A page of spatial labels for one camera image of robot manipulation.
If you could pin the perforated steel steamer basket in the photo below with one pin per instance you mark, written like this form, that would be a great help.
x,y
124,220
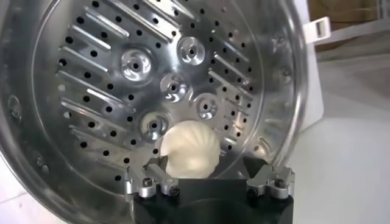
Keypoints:
x,y
91,91

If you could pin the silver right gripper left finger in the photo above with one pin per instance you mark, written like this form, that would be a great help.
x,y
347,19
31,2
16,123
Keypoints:
x,y
163,182

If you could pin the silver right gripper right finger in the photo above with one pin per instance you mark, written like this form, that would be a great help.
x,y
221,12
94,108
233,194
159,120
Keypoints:
x,y
263,179

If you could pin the white steamed baozi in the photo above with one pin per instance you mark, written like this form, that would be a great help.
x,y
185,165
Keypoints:
x,y
190,149

